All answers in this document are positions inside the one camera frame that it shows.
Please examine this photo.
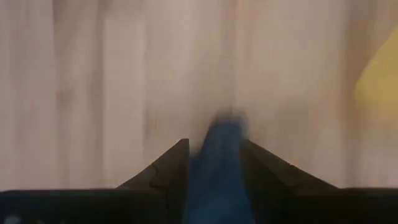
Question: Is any beige baseball cap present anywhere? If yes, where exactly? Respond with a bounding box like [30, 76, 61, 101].
[353, 26, 398, 125]

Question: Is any navy blue hat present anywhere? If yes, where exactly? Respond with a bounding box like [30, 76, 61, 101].
[182, 108, 256, 224]

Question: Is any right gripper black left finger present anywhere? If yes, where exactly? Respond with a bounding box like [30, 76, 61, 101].
[116, 138, 191, 224]

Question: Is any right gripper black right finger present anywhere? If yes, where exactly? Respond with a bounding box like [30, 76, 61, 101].
[239, 139, 339, 224]

